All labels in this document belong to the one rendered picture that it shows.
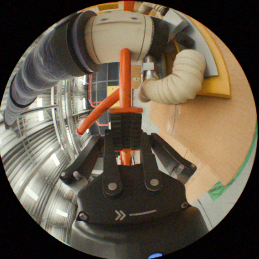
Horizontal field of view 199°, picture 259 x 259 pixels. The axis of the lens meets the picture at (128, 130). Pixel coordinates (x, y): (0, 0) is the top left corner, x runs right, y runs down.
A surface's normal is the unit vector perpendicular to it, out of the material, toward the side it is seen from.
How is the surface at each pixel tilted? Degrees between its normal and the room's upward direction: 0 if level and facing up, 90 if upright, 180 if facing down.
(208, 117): 0
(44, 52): 92
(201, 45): 0
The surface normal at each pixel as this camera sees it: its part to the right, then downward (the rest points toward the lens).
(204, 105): -1.00, 0.04
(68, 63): 0.04, 1.00
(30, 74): 0.41, 0.79
